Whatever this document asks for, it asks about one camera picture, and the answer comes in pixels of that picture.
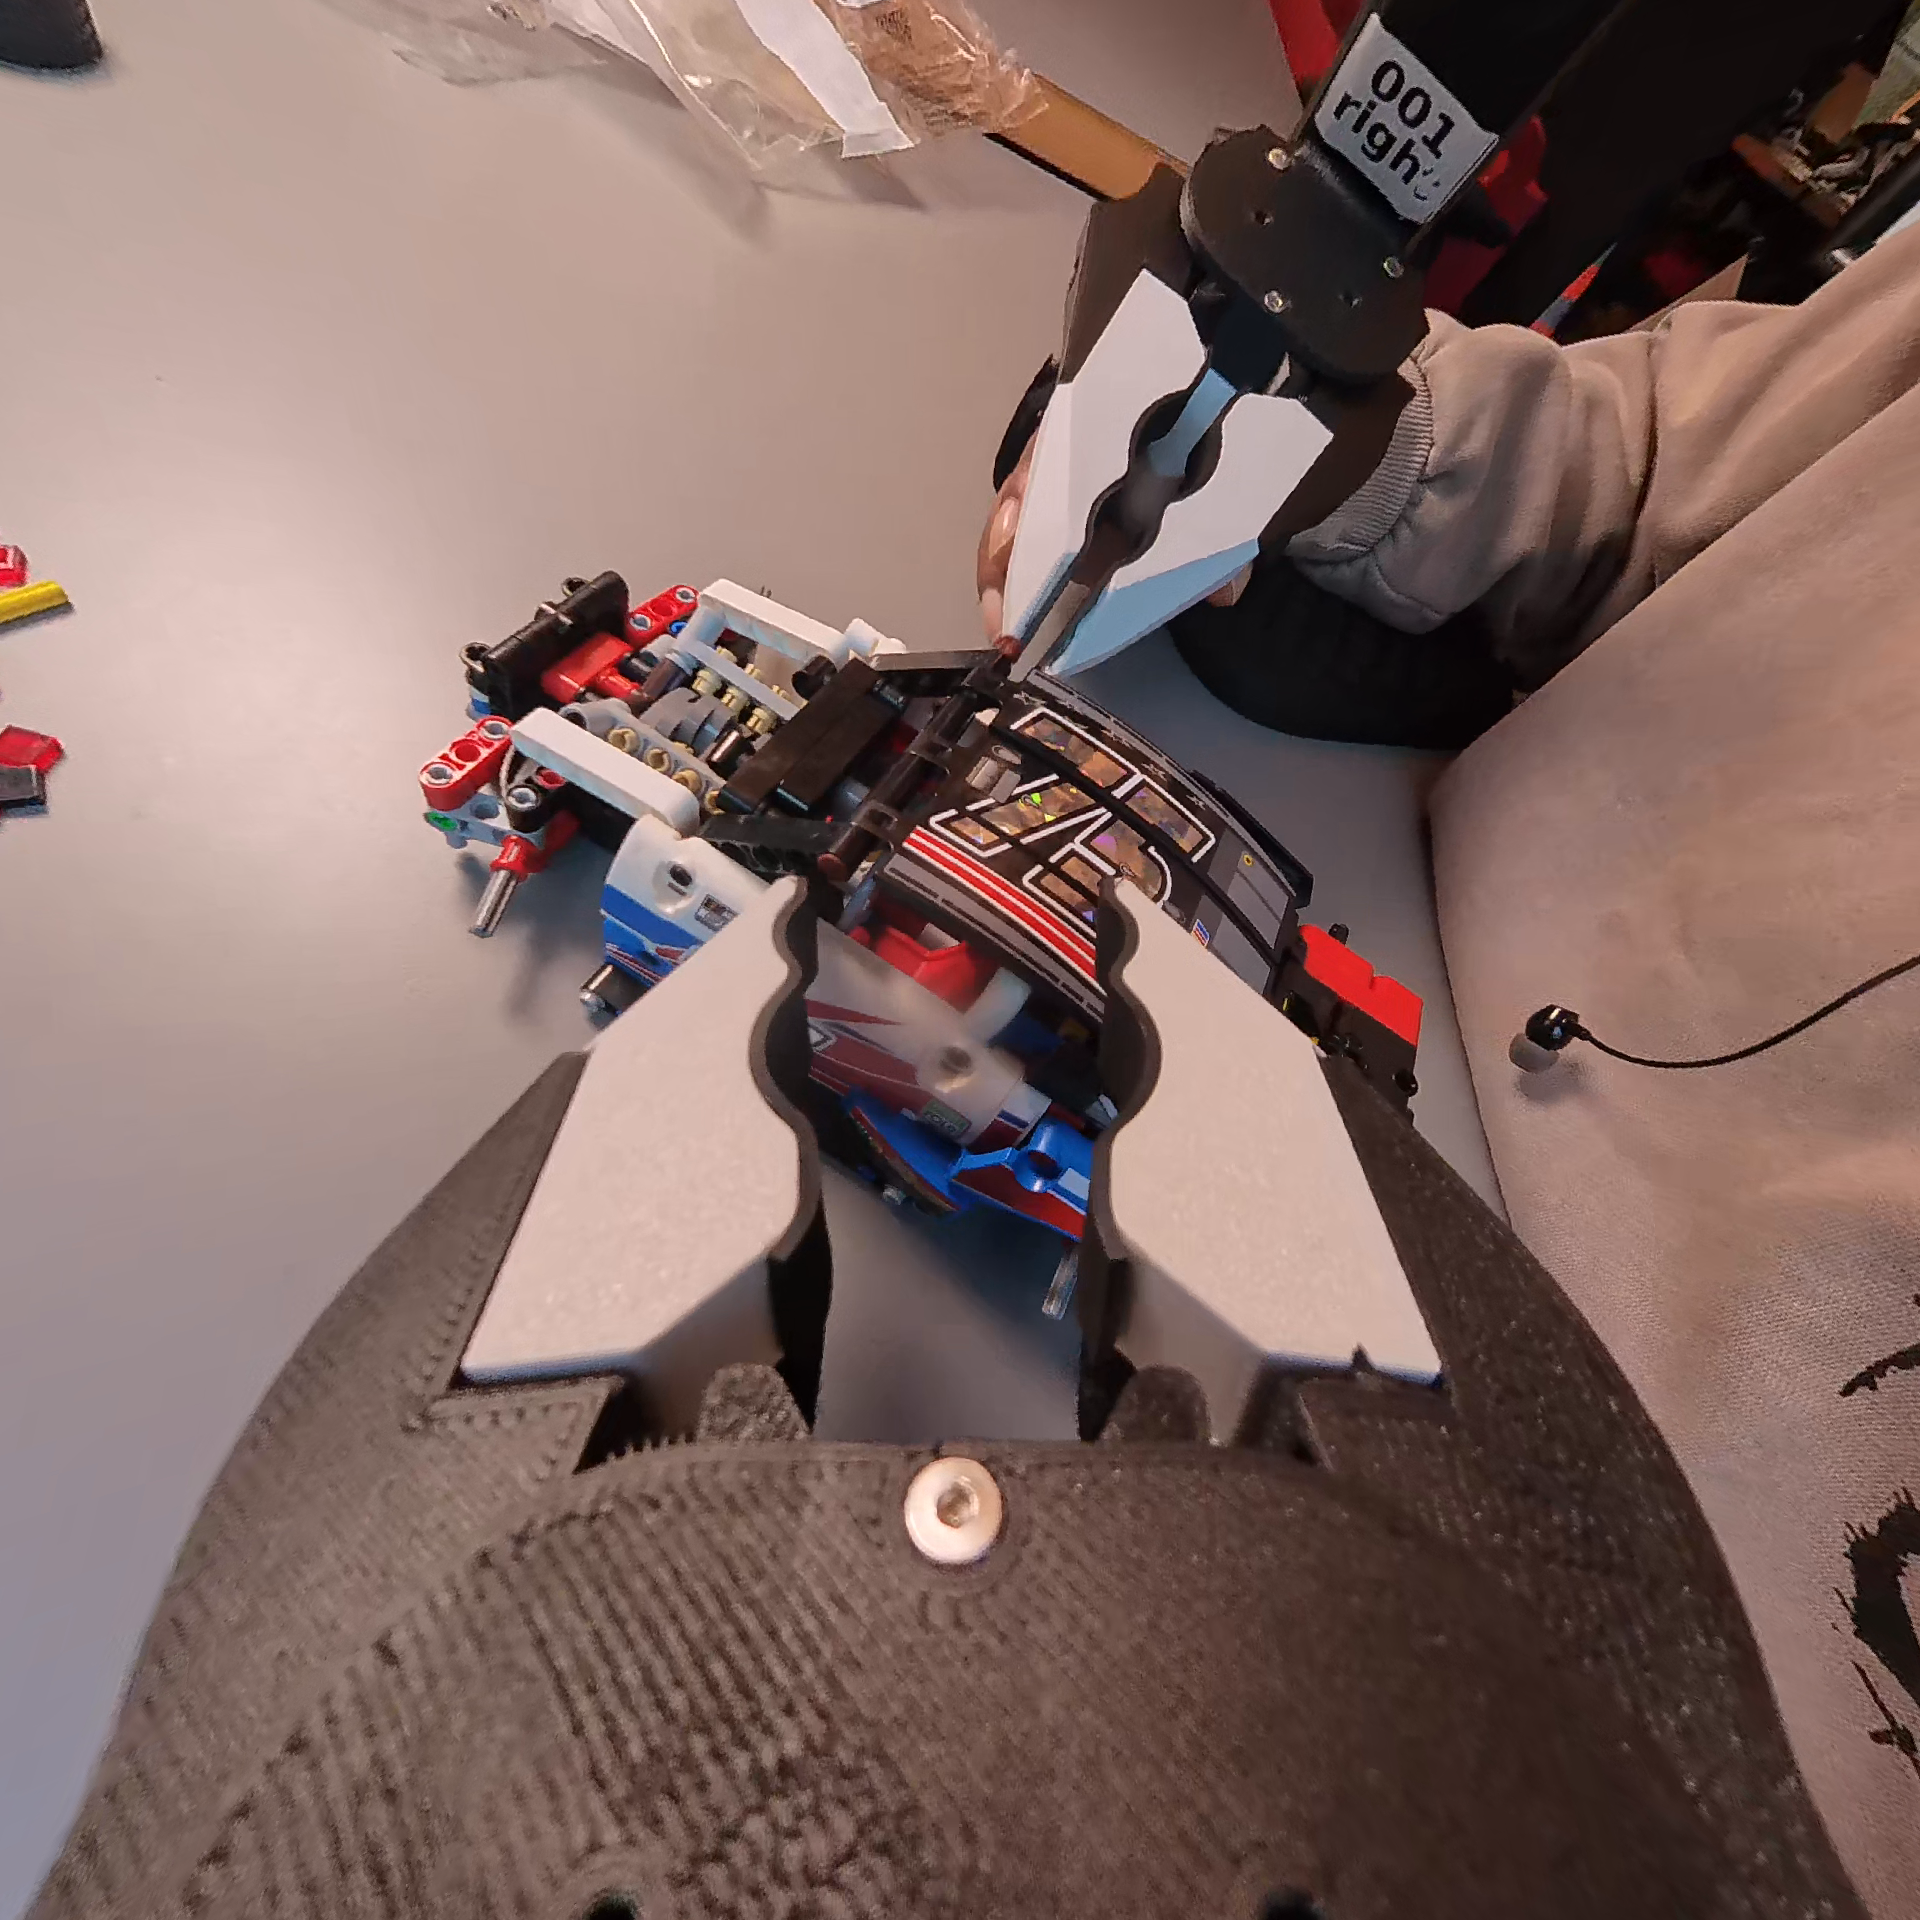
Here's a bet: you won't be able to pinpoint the lego race car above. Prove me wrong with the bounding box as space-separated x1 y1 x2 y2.
415 568 1425 1320

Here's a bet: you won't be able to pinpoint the earbud with black cable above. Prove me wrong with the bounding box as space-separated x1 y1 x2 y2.
1505 951 1920 1073

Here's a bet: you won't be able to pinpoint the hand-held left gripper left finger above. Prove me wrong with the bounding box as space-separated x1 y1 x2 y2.
459 880 827 1445

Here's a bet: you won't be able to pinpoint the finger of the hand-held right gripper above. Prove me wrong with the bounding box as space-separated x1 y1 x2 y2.
1047 393 1338 681
995 266 1209 649

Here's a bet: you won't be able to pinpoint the person's right forearm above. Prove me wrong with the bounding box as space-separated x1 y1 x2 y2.
1170 224 1920 751

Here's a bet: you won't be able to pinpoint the pile of colourful lego pieces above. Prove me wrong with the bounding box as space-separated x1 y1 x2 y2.
0 543 73 818

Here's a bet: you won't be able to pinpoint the person's right hand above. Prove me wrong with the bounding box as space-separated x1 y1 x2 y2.
971 450 1040 639

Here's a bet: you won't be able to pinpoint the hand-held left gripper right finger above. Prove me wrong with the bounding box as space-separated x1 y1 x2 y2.
1079 880 1448 1448

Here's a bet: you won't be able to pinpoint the clear plastic bags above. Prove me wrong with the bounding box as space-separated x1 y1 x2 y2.
322 0 1050 202

